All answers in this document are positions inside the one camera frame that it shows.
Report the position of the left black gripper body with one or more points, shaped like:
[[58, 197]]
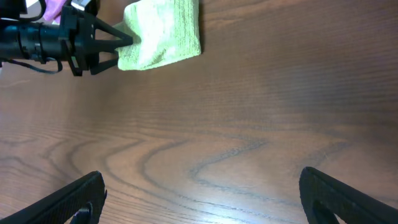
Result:
[[71, 37]]

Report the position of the green microfiber cloth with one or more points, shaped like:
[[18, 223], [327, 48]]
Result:
[[163, 32]]

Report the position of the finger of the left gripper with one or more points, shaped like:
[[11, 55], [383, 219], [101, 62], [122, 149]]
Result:
[[120, 39], [102, 66]]

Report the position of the folded purple cloth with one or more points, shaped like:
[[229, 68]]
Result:
[[53, 10]]

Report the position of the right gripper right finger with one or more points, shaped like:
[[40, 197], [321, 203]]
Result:
[[326, 200]]

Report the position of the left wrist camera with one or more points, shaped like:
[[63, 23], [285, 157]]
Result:
[[80, 4]]

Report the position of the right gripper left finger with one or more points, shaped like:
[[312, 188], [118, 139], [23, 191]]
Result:
[[81, 201]]

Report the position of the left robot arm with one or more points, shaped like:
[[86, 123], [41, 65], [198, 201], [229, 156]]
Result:
[[27, 38]]

